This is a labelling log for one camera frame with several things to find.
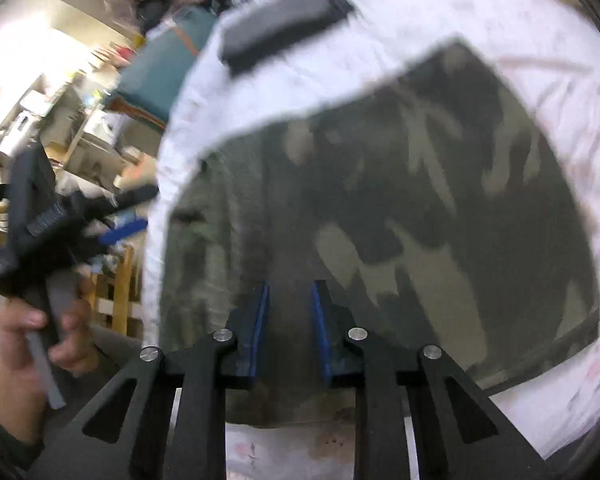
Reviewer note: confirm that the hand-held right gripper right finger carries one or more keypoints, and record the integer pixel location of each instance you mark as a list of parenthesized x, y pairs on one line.
[(321, 332)]

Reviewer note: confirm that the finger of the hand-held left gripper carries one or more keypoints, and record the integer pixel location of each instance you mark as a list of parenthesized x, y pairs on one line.
[(130, 199), (127, 230)]

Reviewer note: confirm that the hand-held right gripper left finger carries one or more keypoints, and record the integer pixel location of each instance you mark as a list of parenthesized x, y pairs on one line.
[(260, 332)]

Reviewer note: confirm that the camouflage pants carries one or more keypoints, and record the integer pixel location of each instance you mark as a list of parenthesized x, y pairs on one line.
[(380, 210)]

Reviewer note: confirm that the person's left forearm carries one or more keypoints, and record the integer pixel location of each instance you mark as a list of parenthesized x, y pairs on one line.
[(2, 435)]

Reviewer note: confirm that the person's left hand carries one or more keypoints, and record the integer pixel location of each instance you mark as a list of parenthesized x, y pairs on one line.
[(20, 370)]

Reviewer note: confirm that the wooden stool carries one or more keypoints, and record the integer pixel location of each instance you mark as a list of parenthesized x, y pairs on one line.
[(120, 290)]

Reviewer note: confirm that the teal chair with clothes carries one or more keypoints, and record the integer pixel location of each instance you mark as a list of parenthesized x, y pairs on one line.
[(165, 70)]

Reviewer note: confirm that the folded dark grey garment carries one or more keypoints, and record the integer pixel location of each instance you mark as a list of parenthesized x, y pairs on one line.
[(337, 7)]

